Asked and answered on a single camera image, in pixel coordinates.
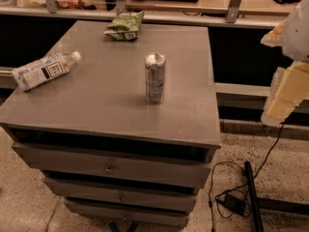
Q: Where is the green chip bag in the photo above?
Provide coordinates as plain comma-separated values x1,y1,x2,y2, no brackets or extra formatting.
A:
104,12,144,41

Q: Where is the blue plastic water bottle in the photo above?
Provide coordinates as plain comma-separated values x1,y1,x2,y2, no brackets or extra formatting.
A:
12,51,81,91

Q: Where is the metal shelf rail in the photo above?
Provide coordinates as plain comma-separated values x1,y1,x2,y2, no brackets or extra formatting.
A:
0,0,297,28

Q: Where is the grey drawer cabinet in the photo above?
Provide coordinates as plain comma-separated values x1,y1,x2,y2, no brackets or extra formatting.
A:
1,21,221,227

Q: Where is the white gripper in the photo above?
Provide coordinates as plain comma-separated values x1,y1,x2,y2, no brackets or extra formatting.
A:
261,0,309,126

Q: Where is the black floor bar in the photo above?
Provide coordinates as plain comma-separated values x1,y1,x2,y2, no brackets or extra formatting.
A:
244,161,264,232

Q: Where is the silver energy drink can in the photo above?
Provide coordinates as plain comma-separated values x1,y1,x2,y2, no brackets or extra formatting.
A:
145,52,166,104

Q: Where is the black power adapter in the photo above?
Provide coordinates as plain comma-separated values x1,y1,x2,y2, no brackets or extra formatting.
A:
223,193,246,216

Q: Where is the black power cable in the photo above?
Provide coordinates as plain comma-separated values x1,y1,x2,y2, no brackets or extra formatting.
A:
208,121,286,232

